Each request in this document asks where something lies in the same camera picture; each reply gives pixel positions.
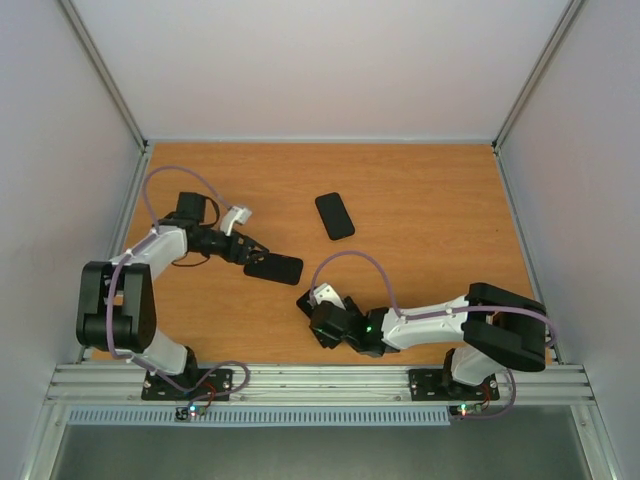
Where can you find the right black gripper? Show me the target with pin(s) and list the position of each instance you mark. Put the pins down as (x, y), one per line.
(306, 302)

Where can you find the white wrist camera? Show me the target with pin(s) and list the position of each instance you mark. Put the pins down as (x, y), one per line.
(326, 293)
(237, 214)

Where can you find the dark green phone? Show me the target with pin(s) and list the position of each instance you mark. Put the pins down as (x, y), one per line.
(335, 216)

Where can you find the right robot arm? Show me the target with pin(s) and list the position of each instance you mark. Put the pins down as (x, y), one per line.
(489, 329)

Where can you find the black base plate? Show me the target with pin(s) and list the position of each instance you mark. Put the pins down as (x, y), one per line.
(217, 383)
(437, 384)

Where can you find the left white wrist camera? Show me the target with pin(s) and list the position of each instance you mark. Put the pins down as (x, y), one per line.
(237, 214)

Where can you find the grey slotted cable duct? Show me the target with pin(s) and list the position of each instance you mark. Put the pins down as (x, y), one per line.
(262, 416)

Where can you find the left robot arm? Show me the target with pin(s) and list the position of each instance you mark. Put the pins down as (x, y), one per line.
(117, 311)

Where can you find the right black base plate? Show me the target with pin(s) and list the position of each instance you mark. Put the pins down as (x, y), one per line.
(437, 384)

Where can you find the pink phone black screen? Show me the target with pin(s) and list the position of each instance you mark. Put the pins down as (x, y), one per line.
(304, 304)

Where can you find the black phone case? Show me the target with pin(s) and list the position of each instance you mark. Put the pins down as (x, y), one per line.
(275, 268)
(335, 216)

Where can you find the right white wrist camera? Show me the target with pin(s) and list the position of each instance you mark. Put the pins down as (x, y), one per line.
(326, 293)

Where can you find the aluminium front rail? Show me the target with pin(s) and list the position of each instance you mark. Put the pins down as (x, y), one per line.
(111, 383)

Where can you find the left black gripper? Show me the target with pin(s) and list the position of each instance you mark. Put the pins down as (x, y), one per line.
(243, 249)

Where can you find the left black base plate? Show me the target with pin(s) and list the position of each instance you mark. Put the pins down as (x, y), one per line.
(217, 383)

